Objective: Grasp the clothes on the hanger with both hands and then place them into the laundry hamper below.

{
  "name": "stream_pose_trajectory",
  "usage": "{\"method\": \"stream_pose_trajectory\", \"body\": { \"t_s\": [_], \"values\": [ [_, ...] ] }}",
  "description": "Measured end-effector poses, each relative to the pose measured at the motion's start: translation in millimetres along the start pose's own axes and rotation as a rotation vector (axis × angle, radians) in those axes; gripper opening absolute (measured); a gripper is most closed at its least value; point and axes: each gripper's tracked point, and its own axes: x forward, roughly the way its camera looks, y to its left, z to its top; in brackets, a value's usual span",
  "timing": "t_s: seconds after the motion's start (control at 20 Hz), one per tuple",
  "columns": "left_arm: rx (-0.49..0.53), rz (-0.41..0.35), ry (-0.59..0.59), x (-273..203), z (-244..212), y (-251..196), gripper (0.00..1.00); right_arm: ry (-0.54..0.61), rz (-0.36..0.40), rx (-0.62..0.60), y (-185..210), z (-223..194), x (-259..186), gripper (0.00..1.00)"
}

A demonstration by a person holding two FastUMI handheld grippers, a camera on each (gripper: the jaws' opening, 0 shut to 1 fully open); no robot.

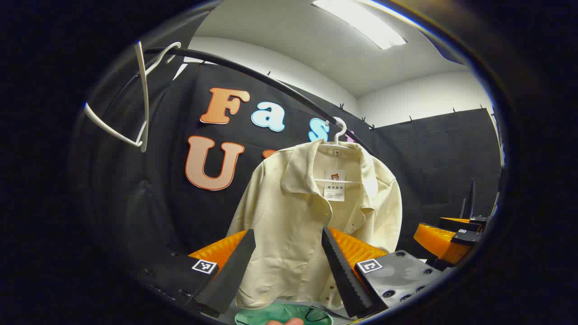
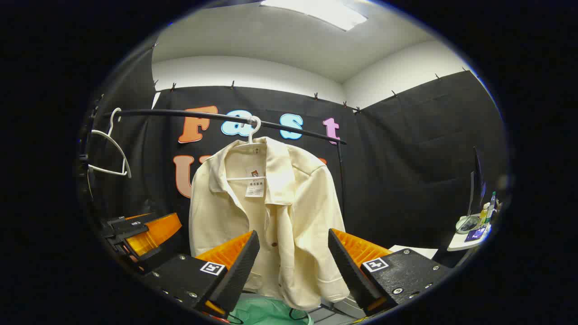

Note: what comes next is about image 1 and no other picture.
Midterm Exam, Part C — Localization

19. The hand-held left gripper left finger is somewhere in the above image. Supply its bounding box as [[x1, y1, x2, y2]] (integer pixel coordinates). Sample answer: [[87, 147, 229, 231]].
[[142, 229, 256, 316]]

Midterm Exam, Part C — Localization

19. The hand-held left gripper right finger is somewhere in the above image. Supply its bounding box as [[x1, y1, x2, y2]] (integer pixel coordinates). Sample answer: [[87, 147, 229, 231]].
[[321, 227, 446, 318]]

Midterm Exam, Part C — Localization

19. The green laundry hamper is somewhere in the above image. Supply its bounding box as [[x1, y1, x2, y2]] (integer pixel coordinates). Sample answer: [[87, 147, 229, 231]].
[[234, 303, 335, 325]]

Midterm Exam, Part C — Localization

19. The cream collared shirt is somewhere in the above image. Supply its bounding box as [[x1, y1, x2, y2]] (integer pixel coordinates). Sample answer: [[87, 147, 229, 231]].
[[226, 139, 403, 312]]

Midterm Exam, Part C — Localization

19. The white hanger with crossbar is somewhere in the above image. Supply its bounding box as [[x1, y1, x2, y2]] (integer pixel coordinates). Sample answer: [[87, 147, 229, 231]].
[[314, 116, 364, 184]]

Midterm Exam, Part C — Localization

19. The black clothes rack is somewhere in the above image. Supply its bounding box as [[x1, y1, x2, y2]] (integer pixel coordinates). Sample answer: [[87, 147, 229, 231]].
[[144, 47, 378, 157]]

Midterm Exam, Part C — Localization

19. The black backdrop cloth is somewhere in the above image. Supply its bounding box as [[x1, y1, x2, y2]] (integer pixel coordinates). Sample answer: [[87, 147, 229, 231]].
[[72, 59, 503, 289]]

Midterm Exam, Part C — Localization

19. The ceiling light panel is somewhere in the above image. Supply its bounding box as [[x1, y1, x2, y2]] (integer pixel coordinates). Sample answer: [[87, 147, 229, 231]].
[[312, 0, 408, 51]]

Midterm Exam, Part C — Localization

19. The empty white wire hanger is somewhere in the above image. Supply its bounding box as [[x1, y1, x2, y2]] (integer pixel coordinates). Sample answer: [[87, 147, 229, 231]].
[[84, 41, 182, 153]]

